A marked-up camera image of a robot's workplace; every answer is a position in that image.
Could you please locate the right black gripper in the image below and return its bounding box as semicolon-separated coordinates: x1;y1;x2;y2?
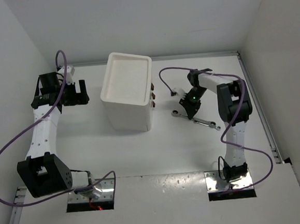
179;86;210;120

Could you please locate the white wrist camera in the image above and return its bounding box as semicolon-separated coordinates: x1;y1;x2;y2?
58;65;75;85
170;87;187;98

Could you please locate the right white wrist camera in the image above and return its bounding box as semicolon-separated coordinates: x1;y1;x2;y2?
170;87;187;98

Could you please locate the purple cable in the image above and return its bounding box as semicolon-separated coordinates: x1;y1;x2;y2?
0;47;118;209
158;60;276;199

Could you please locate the white drawer cabinet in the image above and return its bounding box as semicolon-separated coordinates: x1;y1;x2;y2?
101;52;153;132

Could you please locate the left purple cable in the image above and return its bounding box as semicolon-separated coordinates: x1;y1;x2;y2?
0;47;118;209

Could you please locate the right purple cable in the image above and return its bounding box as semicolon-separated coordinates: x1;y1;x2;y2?
158;60;276;199

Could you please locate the silver ratchet wrench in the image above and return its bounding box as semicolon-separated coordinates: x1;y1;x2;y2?
172;110;192;120

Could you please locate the small silver wrench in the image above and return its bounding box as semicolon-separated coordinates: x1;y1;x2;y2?
192;118;221;131

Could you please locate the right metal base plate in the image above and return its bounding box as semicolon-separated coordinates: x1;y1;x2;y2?
204;170;254;193

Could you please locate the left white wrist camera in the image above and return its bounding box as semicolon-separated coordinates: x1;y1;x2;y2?
58;65;75;85

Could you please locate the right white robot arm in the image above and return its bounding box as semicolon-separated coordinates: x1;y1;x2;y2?
179;69;253;182

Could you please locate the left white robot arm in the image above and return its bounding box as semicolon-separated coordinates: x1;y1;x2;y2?
17;66;94;198

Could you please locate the metal base plate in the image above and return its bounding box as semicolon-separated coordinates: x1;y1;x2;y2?
67;178;115;204
204;170;254;193

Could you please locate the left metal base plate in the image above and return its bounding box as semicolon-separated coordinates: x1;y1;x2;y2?
67;178;115;204

